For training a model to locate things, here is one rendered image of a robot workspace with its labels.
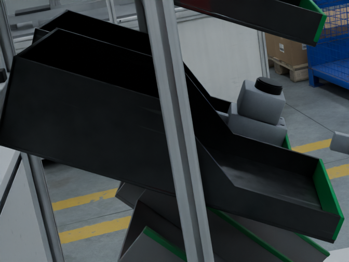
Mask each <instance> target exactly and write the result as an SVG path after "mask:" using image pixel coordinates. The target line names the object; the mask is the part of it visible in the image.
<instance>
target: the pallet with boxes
mask: <svg viewBox="0 0 349 262"><path fill-rule="evenodd" d="M265 40H266V49H267V58H268V63H269V68H270V67H274V68H275V73H277V74H279V75H283V74H288V73H290V80H291V81H293V82H299V81H304V80H309V78H308V68H307V67H308V60H307V50H306V45H305V44H301V43H298V42H295V41H291V40H288V39H285V38H282V37H279V36H275V35H272V34H268V33H265Z"/></svg>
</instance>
